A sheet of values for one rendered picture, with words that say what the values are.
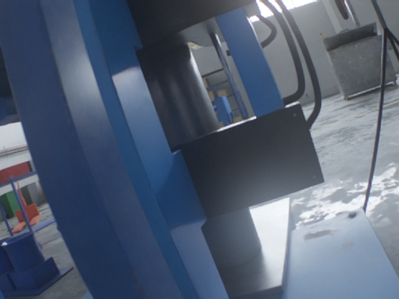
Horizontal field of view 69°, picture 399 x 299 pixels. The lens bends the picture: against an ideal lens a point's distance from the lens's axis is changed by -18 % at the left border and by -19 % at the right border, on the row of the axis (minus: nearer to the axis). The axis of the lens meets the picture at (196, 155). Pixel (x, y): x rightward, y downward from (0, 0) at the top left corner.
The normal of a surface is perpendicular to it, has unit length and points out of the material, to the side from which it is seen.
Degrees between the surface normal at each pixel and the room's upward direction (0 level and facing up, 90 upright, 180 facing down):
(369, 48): 90
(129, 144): 90
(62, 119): 90
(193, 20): 90
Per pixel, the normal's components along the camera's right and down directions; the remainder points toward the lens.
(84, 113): 0.90, -0.31
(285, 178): -0.27, 0.18
